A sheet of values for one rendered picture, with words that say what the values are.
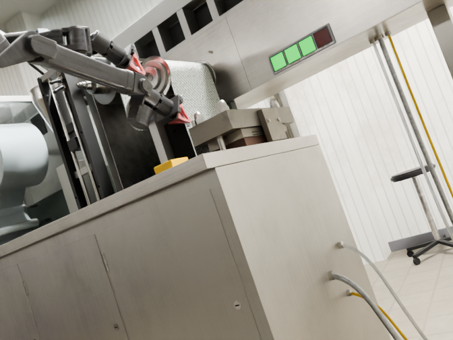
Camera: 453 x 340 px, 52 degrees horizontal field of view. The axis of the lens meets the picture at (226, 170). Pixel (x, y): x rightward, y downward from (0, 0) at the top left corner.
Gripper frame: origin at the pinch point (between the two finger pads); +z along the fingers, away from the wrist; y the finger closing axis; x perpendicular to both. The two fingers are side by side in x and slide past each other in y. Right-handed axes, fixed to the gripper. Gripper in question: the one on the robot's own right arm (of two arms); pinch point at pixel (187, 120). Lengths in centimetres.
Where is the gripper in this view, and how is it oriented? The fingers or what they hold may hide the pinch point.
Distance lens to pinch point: 156.0
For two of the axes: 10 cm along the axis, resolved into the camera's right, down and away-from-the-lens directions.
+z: 6.6, 3.5, 6.6
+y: 7.5, -3.1, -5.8
